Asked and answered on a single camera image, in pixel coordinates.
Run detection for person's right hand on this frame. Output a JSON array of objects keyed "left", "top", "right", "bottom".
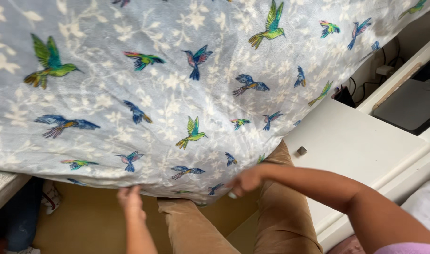
[{"left": 226, "top": 165, "right": 269, "bottom": 200}]

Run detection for person's left hand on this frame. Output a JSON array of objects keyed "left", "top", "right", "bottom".
[{"left": 117, "top": 185, "right": 147, "bottom": 222}]

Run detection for blue hummingbird print fleece blanket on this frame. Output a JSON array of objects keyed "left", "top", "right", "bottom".
[{"left": 0, "top": 0, "right": 430, "bottom": 207}]

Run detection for person's tan trousers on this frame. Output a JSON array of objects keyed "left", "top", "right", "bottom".
[{"left": 156, "top": 139, "right": 323, "bottom": 254}]

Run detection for white patterned shoe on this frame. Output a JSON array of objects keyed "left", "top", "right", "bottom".
[{"left": 41, "top": 180, "right": 62, "bottom": 215}]

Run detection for white bedside cabinet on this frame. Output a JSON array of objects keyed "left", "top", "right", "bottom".
[{"left": 226, "top": 32, "right": 430, "bottom": 253}]

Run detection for grey woven mattress edge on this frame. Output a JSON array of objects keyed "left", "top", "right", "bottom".
[{"left": 0, "top": 170, "right": 32, "bottom": 218}]

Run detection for small black device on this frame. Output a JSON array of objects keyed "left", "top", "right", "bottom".
[{"left": 333, "top": 86, "right": 356, "bottom": 108}]

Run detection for person's pink sleeve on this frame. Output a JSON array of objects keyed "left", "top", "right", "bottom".
[{"left": 373, "top": 242, "right": 430, "bottom": 254}]

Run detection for white pillow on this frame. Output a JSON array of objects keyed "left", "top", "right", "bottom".
[{"left": 400, "top": 175, "right": 430, "bottom": 240}]

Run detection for grey flat electronic box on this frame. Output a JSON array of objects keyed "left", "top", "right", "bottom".
[{"left": 373, "top": 58, "right": 430, "bottom": 136}]

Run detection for black cable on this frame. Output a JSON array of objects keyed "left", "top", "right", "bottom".
[{"left": 349, "top": 37, "right": 405, "bottom": 106}]

